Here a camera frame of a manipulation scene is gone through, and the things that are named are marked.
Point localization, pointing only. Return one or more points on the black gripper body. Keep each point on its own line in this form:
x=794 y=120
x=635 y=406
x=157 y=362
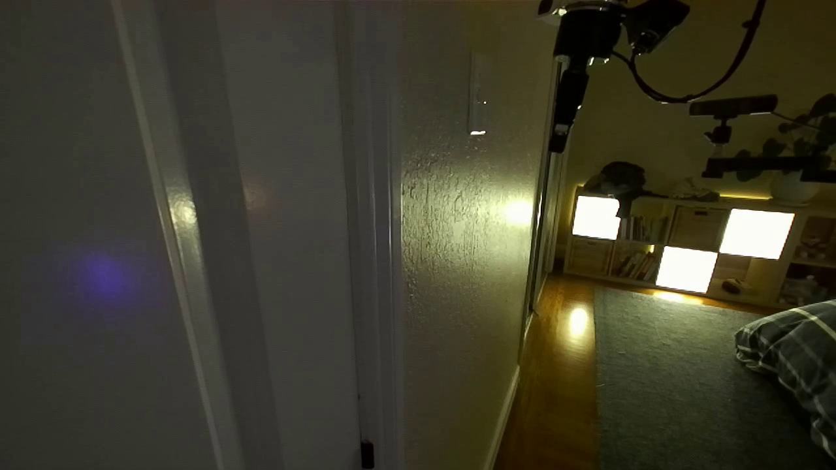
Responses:
x=589 y=29

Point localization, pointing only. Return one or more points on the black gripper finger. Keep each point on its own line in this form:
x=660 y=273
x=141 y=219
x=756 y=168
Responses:
x=567 y=99

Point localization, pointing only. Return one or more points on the white light switch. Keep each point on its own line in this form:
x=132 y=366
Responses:
x=475 y=94

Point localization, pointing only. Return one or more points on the dark backpack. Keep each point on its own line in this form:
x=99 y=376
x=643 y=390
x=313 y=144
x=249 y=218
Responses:
x=618 y=179

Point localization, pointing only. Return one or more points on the white panelled closet door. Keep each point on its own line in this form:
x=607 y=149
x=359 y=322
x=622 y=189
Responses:
x=543 y=218

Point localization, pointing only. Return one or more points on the white storage bin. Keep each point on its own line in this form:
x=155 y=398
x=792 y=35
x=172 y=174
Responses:
x=686 y=270
x=597 y=218
x=756 y=232

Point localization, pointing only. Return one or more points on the wooden cube shelf unit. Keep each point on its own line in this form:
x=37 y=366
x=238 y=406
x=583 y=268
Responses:
x=649 y=228

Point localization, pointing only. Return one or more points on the brown wicker basket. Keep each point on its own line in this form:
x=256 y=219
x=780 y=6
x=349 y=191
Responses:
x=589 y=256
x=695 y=228

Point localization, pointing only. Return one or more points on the green potted plant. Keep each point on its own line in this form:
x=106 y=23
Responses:
x=806 y=132

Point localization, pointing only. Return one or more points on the gray floor rug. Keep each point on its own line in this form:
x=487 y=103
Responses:
x=679 y=392

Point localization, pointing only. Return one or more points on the white baseboard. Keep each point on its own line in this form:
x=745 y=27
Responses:
x=502 y=418

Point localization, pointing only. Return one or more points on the plaid blanket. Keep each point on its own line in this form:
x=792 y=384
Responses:
x=797 y=355

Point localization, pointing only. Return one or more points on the black door hinge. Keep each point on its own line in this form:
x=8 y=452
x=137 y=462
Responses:
x=366 y=456

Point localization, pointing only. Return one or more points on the white room door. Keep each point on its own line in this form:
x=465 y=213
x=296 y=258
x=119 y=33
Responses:
x=69 y=218

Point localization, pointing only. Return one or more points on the black bar camera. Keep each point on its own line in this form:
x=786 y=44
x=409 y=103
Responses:
x=731 y=106

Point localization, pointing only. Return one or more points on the black camera stand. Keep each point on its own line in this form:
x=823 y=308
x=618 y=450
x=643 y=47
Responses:
x=758 y=163

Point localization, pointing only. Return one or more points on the white door frame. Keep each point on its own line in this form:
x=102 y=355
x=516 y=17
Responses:
x=375 y=218

